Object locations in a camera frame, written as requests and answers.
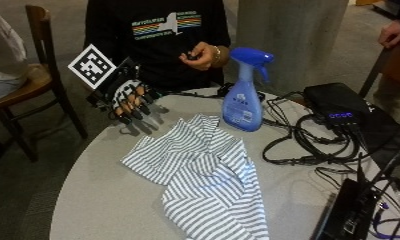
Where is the brown chair with black legs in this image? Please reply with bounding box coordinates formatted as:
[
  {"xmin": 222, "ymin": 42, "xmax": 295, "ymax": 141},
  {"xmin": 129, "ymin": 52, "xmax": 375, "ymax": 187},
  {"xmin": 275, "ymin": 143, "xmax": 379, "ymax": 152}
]
[{"xmin": 357, "ymin": 39, "xmax": 400, "ymax": 98}]

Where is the grey concrete pillar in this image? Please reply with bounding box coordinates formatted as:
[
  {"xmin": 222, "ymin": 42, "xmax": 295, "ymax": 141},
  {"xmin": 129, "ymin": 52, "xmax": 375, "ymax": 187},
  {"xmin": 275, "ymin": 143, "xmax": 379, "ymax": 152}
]
[{"xmin": 233, "ymin": 0, "xmax": 350, "ymax": 98}]

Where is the black cable bundle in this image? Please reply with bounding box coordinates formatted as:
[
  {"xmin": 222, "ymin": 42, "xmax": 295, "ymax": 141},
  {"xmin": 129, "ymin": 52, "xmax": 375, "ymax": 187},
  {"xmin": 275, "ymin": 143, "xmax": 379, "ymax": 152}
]
[{"xmin": 259, "ymin": 91, "xmax": 400, "ymax": 168}]

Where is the person's black printed shirt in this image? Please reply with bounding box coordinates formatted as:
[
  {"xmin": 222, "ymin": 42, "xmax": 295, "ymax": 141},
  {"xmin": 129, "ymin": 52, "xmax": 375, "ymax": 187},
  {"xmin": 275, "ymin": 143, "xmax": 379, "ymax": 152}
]
[{"xmin": 82, "ymin": 0, "xmax": 231, "ymax": 93}]

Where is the brown wooden chair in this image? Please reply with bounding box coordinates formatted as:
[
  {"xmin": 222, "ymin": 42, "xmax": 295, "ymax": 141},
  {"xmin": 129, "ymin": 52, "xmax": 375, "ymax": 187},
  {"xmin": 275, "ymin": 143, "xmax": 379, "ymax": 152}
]
[{"xmin": 0, "ymin": 4, "xmax": 89, "ymax": 163}]

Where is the black box with blue lights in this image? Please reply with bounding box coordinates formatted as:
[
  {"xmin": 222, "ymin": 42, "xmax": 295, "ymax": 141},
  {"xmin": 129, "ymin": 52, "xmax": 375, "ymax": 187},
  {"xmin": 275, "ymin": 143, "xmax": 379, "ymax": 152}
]
[{"xmin": 302, "ymin": 82, "xmax": 400, "ymax": 154}]

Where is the grey white striped cloth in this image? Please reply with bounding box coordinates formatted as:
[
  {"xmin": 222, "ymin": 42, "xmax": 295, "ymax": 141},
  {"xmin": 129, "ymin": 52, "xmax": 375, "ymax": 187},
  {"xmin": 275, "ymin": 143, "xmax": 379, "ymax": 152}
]
[{"xmin": 120, "ymin": 113, "xmax": 270, "ymax": 240}]

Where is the flat black electronic device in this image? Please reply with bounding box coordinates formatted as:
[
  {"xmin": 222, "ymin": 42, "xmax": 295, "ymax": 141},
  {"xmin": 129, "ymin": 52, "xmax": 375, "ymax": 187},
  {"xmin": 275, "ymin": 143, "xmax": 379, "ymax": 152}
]
[{"xmin": 311, "ymin": 178, "xmax": 383, "ymax": 240}]

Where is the blue spray bottle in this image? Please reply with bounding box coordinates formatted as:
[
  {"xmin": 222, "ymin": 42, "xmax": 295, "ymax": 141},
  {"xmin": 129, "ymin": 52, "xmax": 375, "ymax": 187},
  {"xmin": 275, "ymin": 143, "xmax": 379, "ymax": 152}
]
[{"xmin": 219, "ymin": 46, "xmax": 275, "ymax": 133}]

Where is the thin black glove cable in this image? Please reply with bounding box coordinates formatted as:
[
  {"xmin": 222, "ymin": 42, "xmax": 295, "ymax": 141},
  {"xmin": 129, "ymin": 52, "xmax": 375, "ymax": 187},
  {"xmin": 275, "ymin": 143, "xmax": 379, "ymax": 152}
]
[{"xmin": 157, "ymin": 81, "xmax": 237, "ymax": 100}]

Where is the white cube with black markers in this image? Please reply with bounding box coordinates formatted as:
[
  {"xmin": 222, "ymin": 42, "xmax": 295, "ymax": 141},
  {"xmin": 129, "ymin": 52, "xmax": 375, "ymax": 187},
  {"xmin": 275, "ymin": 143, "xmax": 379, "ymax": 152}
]
[{"xmin": 66, "ymin": 43, "xmax": 117, "ymax": 90}]

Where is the gold bracelet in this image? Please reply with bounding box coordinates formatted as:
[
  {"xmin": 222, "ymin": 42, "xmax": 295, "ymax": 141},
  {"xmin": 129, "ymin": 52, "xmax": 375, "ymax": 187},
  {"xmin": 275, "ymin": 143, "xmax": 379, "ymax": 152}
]
[{"xmin": 211, "ymin": 45, "xmax": 222, "ymax": 66}]

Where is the purple cable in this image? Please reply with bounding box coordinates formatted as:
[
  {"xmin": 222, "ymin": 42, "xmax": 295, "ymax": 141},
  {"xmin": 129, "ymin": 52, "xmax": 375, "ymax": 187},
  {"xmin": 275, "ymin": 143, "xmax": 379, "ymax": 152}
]
[{"xmin": 369, "ymin": 201, "xmax": 400, "ymax": 240}]

